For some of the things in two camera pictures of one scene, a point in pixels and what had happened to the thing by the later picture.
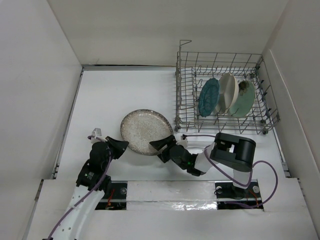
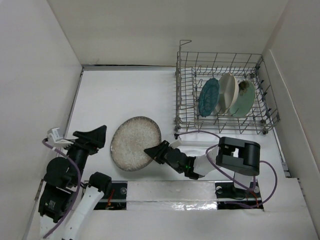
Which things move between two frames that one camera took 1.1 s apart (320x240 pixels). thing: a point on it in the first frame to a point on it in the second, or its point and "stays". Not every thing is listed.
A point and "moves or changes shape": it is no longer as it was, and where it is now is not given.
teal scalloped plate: (209, 97) stays
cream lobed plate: (228, 93) stays
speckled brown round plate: (140, 127) moves or changes shape
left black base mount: (116, 199) stays
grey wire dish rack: (194, 69) stays
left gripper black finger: (117, 147) to (95, 138)
